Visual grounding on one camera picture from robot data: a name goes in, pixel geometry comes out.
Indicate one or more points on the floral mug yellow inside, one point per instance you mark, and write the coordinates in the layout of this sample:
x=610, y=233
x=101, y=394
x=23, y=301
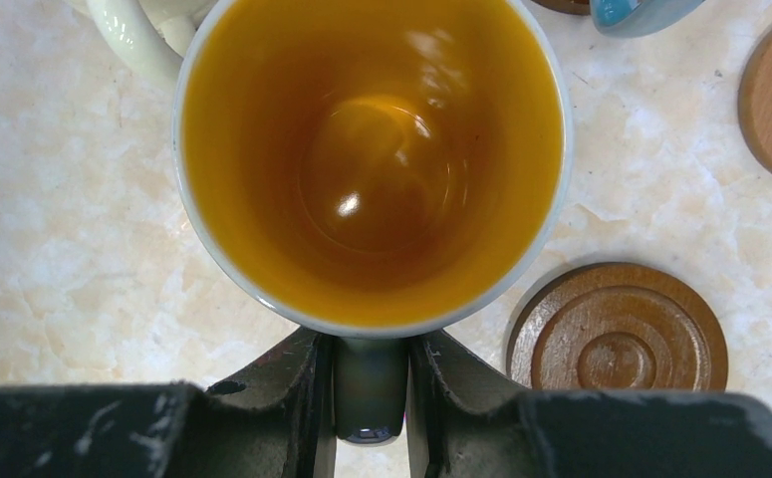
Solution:
x=372, y=170

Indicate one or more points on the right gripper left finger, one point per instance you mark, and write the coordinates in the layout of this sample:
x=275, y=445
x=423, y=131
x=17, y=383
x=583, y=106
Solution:
x=272, y=418

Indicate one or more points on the blue butterfly mug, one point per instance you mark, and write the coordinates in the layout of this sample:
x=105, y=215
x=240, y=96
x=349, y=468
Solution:
x=638, y=18

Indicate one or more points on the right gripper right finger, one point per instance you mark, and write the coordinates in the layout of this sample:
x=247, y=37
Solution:
x=466, y=419

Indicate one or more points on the cream ribbed mug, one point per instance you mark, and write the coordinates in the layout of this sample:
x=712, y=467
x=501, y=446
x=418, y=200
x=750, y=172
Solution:
x=150, y=37

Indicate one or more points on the dark wooden coaster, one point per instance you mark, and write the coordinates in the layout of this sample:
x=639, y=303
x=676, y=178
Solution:
x=617, y=325
x=572, y=7

